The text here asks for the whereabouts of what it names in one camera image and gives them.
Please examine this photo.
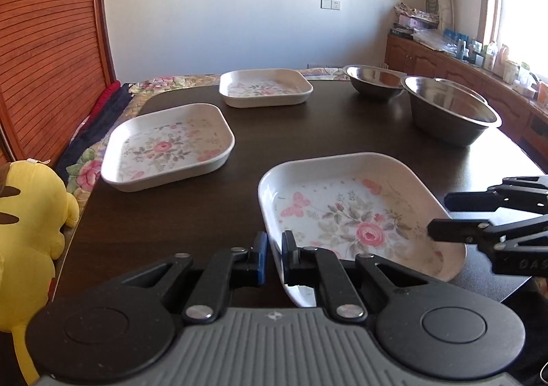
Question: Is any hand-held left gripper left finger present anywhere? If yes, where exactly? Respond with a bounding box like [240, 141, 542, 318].
[121, 231, 269, 325]

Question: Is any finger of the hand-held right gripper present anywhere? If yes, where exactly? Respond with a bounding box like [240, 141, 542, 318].
[444, 175, 548, 216]
[427, 215, 548, 259]

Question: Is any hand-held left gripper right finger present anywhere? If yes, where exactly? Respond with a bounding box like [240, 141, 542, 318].
[282, 231, 429, 324]

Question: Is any large steel bowl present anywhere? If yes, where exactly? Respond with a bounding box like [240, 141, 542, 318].
[404, 76, 502, 146]

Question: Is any floral plate with pink butterflies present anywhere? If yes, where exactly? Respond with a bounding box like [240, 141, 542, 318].
[258, 152, 467, 309]

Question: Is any medium steel bowl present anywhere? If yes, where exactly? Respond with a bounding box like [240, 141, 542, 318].
[437, 78, 489, 104]

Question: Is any wooden cabinet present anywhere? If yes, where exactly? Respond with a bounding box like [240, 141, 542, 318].
[384, 32, 548, 162]

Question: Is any white floral square plate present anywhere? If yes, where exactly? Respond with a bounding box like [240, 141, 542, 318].
[100, 103, 236, 192]
[219, 68, 314, 108]

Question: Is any row of bottles and jars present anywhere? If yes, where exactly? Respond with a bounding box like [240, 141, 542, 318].
[443, 27, 548, 105]

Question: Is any small steel bowl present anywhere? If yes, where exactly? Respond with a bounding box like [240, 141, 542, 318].
[344, 64, 407, 102]

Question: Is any clear plastic bag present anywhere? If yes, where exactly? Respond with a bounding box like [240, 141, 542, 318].
[413, 27, 455, 49]

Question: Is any floral bedspread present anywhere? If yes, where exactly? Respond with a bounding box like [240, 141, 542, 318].
[64, 66, 352, 199]

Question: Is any patterned paper bundle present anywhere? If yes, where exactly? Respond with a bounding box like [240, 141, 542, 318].
[394, 2, 429, 18]

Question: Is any dark blue cloth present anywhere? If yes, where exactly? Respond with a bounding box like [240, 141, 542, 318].
[55, 84, 134, 182]

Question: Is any window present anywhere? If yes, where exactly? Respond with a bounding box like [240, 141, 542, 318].
[478, 0, 548, 84]

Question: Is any red cloth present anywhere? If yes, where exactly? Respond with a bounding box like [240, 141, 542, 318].
[87, 80, 122, 122]

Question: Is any yellow plush toy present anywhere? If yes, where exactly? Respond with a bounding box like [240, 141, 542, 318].
[0, 159, 80, 385]

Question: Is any wooden slatted door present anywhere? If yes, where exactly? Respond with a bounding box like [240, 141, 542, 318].
[0, 0, 117, 165]

